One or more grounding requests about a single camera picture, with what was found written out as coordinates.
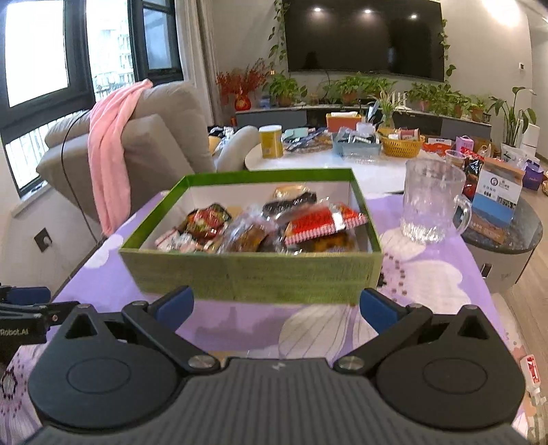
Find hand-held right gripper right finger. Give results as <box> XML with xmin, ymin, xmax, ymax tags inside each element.
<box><xmin>333</xmin><ymin>288</ymin><xmax>493</xmax><ymax>374</ymax></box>

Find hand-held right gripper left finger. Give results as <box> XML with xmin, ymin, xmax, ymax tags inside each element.
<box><xmin>53</xmin><ymin>286</ymin><xmax>221</xmax><ymax>374</ymax></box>

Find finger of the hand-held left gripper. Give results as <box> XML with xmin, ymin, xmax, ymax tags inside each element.
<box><xmin>0</xmin><ymin>302</ymin><xmax>83</xmax><ymax>326</ymax></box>
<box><xmin>0</xmin><ymin>286</ymin><xmax>52</xmax><ymax>305</ymax></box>

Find green cardboard box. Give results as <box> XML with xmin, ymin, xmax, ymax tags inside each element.
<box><xmin>117</xmin><ymin>168</ymin><xmax>385</xmax><ymax>305</ymax></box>

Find red silver-seam snack packet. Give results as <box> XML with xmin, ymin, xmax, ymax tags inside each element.
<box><xmin>284</xmin><ymin>205</ymin><xmax>369</xmax><ymax>246</ymax></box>

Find purple floral tablecloth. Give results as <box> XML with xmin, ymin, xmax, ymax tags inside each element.
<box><xmin>0</xmin><ymin>192</ymin><xmax>527</xmax><ymax>445</ymax></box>

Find pile of snack packets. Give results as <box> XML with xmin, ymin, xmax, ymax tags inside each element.
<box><xmin>154</xmin><ymin>184</ymin><xmax>370</xmax><ymax>255</ymax></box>

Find clear glass pitcher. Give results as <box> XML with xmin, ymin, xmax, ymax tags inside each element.
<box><xmin>400</xmin><ymin>158</ymin><xmax>472</xmax><ymax>244</ymax></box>

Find round grey side table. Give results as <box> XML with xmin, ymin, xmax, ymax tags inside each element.
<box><xmin>462</xmin><ymin>194</ymin><xmax>544</xmax><ymax>296</ymax></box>

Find white coffee table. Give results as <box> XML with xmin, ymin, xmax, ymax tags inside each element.
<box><xmin>246</xmin><ymin>141</ymin><xmax>450</xmax><ymax>198</ymax></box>

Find grey plastic tray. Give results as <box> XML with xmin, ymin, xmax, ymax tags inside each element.
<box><xmin>332</xmin><ymin>127</ymin><xmax>383</xmax><ymax>157</ymax></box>

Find red snack bags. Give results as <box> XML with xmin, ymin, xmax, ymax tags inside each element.
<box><xmin>464</xmin><ymin>156</ymin><xmax>486</xmax><ymax>200</ymax></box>

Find yellow woven basket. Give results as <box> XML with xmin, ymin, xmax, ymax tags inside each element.
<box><xmin>379</xmin><ymin>127</ymin><xmax>426</xmax><ymax>158</ymax></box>

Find red white small packet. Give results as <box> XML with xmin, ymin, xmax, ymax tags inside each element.
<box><xmin>520</xmin><ymin>354</ymin><xmax>542</xmax><ymax>394</ymax></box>

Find blue white printed carton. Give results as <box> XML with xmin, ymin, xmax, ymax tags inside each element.
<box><xmin>469</xmin><ymin>157</ymin><xmax>525</xmax><ymax>244</ymax></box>

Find pink towel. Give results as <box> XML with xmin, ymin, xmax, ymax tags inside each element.
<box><xmin>88</xmin><ymin>79</ymin><xmax>154</xmax><ymax>237</ymax></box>

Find beige armchair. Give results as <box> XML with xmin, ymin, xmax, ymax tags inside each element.
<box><xmin>36</xmin><ymin>80</ymin><xmax>262</xmax><ymax>227</ymax></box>

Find heap of assorted dark wrappers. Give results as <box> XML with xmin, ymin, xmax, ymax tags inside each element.
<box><xmin>283</xmin><ymin>127</ymin><xmax>335</xmax><ymax>152</ymax></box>

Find yellow canister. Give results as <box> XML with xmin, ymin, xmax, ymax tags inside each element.
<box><xmin>259</xmin><ymin>125</ymin><xmax>284</xmax><ymax>159</ymax></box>

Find orange tissue box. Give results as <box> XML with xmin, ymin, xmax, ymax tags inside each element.
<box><xmin>325</xmin><ymin>112</ymin><xmax>364</xmax><ymax>133</ymax></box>

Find floral rug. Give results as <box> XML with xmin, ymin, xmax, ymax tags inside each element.
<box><xmin>497</xmin><ymin>295</ymin><xmax>548</xmax><ymax>445</ymax></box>

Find grass plant in vase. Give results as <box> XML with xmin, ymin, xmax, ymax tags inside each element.
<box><xmin>372</xmin><ymin>88</ymin><xmax>401</xmax><ymax>129</ymax></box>

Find purple gift bag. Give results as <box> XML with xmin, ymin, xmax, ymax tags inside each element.
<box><xmin>523</xmin><ymin>160</ymin><xmax>545</xmax><ymax>191</ymax></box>

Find grey television cabinet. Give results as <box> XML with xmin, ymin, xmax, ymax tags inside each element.
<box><xmin>235</xmin><ymin>103</ymin><xmax>493</xmax><ymax>129</ymax></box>

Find row of green potted plants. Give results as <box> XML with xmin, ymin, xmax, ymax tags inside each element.
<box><xmin>404</xmin><ymin>82</ymin><xmax>489</xmax><ymax>123</ymax></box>

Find wide green potted plant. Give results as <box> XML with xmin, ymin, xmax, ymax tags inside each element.
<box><xmin>323</xmin><ymin>74</ymin><xmax>397</xmax><ymax>105</ymax></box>

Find red flower arrangement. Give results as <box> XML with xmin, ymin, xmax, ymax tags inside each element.
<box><xmin>215</xmin><ymin>60</ymin><xmax>272</xmax><ymax>112</ymax></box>

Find small white cabinet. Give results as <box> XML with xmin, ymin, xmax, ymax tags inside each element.
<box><xmin>520</xmin><ymin>123</ymin><xmax>541</xmax><ymax>148</ymax></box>

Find tall large-leaf plant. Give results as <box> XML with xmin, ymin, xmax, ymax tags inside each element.
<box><xmin>488</xmin><ymin>86</ymin><xmax>538</xmax><ymax>165</ymax></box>

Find beige curtain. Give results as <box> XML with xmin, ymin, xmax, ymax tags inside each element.
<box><xmin>175</xmin><ymin>0</ymin><xmax>219</xmax><ymax>133</ymax></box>

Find black framed window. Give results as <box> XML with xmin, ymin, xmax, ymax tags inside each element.
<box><xmin>0</xmin><ymin>0</ymin><xmax>185</xmax><ymax>200</ymax></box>

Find hanging green vine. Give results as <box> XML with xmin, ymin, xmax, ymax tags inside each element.
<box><xmin>269</xmin><ymin>0</ymin><xmax>289</xmax><ymax>71</ymax></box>
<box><xmin>439</xmin><ymin>19</ymin><xmax>457</xmax><ymax>82</ymax></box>

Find dark wall socket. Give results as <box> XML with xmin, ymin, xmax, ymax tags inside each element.
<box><xmin>34</xmin><ymin>228</ymin><xmax>54</xmax><ymax>253</ymax></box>

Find black cable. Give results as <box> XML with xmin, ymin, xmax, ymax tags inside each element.
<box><xmin>60</xmin><ymin>113</ymin><xmax>105</xmax><ymax>240</ymax></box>

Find black wall television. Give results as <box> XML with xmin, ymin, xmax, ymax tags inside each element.
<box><xmin>283</xmin><ymin>0</ymin><xmax>445</xmax><ymax>83</ymax></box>

